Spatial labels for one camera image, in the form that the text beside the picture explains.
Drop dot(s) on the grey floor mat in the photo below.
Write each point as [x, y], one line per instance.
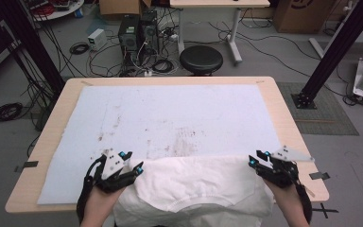
[324, 116]

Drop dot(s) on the person's right hand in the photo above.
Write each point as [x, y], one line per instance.
[285, 195]

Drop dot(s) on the brown cardboard box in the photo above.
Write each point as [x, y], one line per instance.
[119, 7]

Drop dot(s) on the dark grey tape piece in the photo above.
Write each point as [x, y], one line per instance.
[28, 164]
[319, 175]

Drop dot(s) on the black metal post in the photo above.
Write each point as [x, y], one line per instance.
[34, 47]
[337, 47]

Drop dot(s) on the large printed cardboard box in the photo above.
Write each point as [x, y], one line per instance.
[302, 15]

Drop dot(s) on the light blue foam mat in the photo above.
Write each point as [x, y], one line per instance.
[170, 110]

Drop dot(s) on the black computer tower green label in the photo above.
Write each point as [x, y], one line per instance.
[128, 34]

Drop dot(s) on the white desk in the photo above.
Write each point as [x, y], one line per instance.
[217, 3]

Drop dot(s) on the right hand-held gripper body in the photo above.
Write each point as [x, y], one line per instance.
[280, 173]

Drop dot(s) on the white power supply box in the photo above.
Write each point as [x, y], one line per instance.
[97, 38]

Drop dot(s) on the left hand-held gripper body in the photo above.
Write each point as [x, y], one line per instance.
[112, 167]

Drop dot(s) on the round white table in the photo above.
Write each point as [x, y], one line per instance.
[60, 11]

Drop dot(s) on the white long-sleeve shirt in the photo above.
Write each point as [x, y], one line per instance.
[195, 183]

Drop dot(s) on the black round stool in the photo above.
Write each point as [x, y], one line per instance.
[201, 59]

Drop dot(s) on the white power strip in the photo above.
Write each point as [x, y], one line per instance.
[148, 73]

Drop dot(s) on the person's left hand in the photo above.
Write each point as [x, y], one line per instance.
[102, 201]

